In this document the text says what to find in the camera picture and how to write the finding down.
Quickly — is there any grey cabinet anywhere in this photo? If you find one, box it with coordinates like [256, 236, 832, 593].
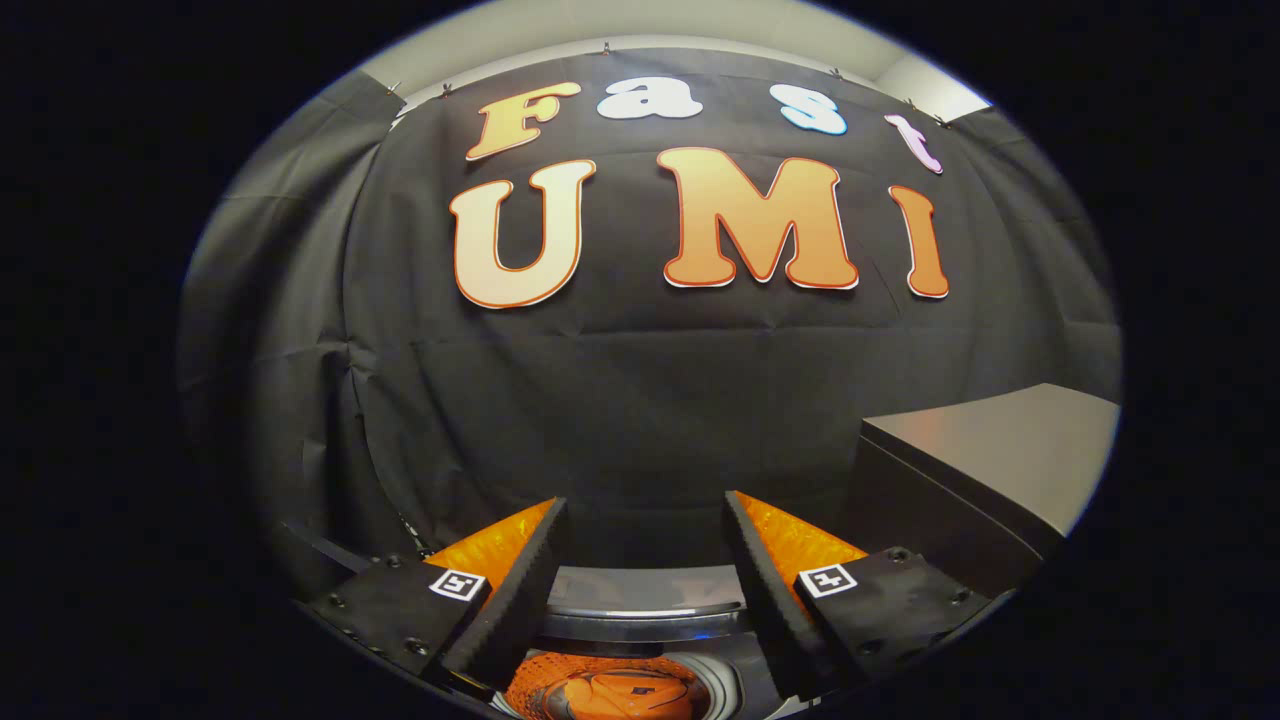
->
[838, 383, 1121, 596]

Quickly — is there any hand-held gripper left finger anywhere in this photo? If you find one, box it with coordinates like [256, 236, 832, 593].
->
[300, 497, 569, 696]

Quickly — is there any grey washing machine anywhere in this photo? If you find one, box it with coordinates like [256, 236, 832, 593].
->
[490, 640, 801, 720]

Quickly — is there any yellow polo shirt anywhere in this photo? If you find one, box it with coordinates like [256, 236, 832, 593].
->
[560, 668, 696, 720]

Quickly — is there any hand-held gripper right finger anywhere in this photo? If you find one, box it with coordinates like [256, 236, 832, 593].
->
[724, 490, 991, 701]

